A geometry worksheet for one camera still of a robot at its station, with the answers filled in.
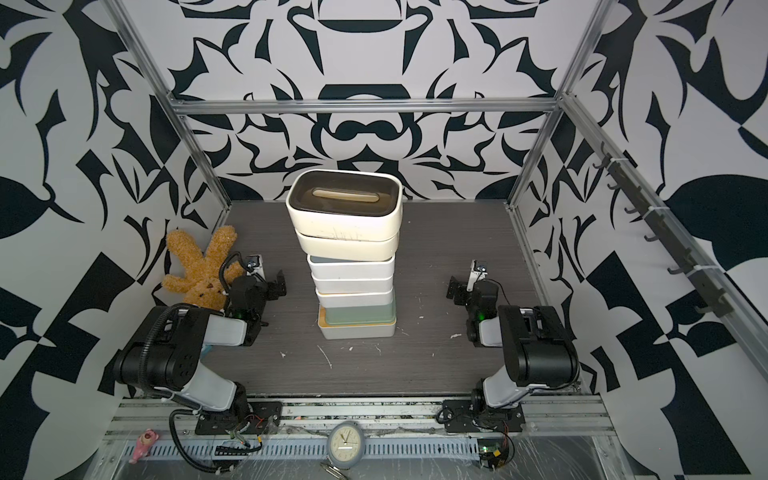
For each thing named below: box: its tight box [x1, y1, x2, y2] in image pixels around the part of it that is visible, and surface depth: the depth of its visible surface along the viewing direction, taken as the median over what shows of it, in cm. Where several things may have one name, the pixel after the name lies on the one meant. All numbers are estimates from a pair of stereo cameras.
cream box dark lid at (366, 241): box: [293, 221, 402, 262], surface depth 55 cm
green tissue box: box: [325, 303, 396, 325], surface depth 82 cm
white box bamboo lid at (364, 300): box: [316, 287, 394, 308], surface depth 71 cm
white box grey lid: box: [307, 254, 396, 280], surface depth 63 cm
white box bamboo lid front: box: [318, 305, 397, 340], surface depth 83 cm
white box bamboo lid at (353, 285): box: [311, 272, 394, 293], surface depth 67 cm
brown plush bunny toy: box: [162, 226, 245, 311], surface depth 93 cm
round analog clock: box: [327, 420, 364, 470], surface depth 69 cm
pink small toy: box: [129, 428, 159, 465], surface depth 70 cm
